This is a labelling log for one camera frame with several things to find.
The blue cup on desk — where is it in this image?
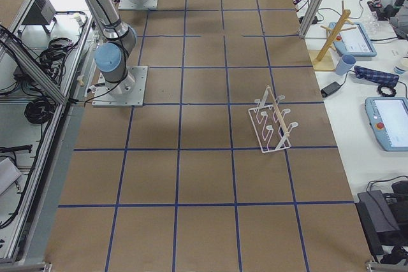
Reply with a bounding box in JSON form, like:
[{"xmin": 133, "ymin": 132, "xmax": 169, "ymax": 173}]
[{"xmin": 335, "ymin": 54, "xmax": 356, "ymax": 75}]

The white paper cup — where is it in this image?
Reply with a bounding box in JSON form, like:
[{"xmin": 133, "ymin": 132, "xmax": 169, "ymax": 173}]
[{"xmin": 393, "ymin": 57, "xmax": 408, "ymax": 75}]

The black power adapter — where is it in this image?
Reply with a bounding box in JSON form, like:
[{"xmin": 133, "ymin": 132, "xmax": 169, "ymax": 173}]
[{"xmin": 321, "ymin": 82, "xmax": 341, "ymax": 98}]

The wooden mug tree stand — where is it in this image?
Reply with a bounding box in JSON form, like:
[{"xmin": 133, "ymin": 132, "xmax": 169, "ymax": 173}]
[{"xmin": 309, "ymin": 1, "xmax": 356, "ymax": 71}]

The blue teach pendant far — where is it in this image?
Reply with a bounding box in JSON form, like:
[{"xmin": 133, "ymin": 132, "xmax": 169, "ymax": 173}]
[{"xmin": 333, "ymin": 22, "xmax": 377, "ymax": 58}]

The blue teach pendant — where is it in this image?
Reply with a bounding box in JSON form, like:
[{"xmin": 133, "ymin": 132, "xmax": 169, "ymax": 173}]
[
  {"xmin": 365, "ymin": 97, "xmax": 407, "ymax": 152},
  {"xmin": 333, "ymin": 22, "xmax": 377, "ymax": 58}
]

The blue teach pendant near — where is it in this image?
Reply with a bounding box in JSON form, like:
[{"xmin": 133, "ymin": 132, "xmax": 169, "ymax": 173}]
[{"xmin": 365, "ymin": 97, "xmax": 407, "ymax": 152}]

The blue checked cloth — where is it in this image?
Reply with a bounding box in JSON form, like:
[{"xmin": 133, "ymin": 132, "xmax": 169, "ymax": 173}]
[{"xmin": 354, "ymin": 66, "xmax": 399, "ymax": 87}]

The white wire cup rack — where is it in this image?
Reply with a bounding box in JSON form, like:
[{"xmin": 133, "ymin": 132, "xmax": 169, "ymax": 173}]
[{"xmin": 248, "ymin": 85, "xmax": 298, "ymax": 153}]

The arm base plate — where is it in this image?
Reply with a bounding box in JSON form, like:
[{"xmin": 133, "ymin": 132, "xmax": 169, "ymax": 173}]
[
  {"xmin": 91, "ymin": 66, "xmax": 148, "ymax": 107},
  {"xmin": 119, "ymin": 0, "xmax": 158, "ymax": 11}
]

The aluminium frame post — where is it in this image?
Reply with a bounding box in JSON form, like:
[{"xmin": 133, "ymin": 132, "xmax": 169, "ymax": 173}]
[{"xmin": 298, "ymin": 0, "xmax": 339, "ymax": 39}]

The black beaded bracelet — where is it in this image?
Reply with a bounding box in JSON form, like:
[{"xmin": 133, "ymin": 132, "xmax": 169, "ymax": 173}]
[{"xmin": 377, "ymin": 84, "xmax": 397, "ymax": 96}]

